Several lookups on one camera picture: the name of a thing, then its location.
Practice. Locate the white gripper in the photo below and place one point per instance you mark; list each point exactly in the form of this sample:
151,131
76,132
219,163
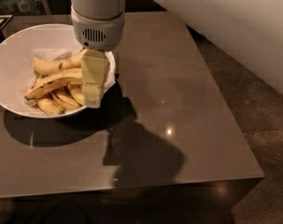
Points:
97,33

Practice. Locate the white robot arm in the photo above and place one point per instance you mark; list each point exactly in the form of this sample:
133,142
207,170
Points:
251,31

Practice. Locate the small banana lower middle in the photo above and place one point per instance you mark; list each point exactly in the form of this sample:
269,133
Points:
63,99

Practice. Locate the small banana lower left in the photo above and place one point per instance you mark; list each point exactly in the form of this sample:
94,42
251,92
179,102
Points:
48,106

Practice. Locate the long spotted yellow banana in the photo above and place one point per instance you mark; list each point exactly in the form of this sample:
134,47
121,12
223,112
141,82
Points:
53,82

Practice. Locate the white bowl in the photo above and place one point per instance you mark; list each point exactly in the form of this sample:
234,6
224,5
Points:
16,55

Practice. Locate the small banana lower right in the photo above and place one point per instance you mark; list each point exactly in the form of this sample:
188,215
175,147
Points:
77,93

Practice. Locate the small banana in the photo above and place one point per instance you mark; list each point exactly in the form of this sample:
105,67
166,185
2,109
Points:
48,106
63,99
77,93

